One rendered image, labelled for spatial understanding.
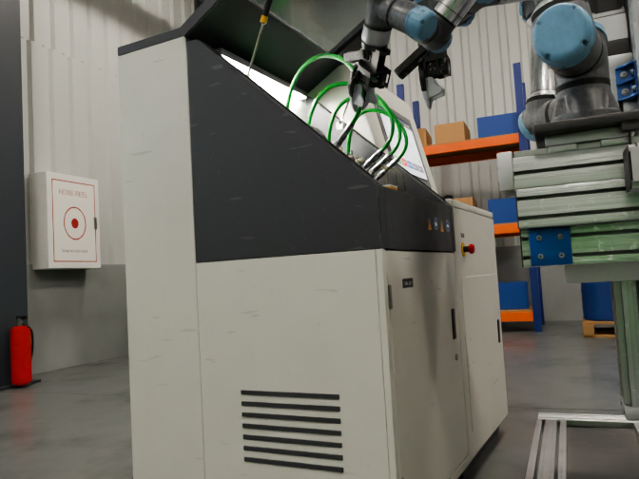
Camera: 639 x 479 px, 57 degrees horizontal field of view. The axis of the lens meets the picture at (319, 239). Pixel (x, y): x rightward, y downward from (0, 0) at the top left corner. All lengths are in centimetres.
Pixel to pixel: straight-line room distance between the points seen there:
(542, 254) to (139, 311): 117
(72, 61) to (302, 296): 557
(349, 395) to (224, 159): 73
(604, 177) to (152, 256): 125
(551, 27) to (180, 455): 147
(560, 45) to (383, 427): 94
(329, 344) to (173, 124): 81
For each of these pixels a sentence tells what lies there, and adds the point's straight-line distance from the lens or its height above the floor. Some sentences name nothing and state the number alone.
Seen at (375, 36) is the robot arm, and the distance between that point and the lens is 163.
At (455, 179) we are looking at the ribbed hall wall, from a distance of 842.
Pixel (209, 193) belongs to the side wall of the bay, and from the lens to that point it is 172.
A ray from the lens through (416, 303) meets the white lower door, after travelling 167.
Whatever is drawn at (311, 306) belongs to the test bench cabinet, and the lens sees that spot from 153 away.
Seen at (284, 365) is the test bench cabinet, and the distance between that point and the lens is 159.
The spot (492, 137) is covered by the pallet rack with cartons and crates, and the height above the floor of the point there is 220.
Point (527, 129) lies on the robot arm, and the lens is 210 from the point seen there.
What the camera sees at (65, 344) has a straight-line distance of 629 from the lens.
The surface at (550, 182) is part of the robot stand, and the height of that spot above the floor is 91.
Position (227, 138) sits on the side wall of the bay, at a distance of 171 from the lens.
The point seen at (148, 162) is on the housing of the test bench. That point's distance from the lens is 189.
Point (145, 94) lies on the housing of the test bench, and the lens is 195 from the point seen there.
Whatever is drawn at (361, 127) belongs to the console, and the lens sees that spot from 229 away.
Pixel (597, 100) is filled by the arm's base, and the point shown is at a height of 108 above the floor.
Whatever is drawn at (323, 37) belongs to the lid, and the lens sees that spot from 223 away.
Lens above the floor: 73
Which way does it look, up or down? 4 degrees up
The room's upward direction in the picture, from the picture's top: 3 degrees counter-clockwise
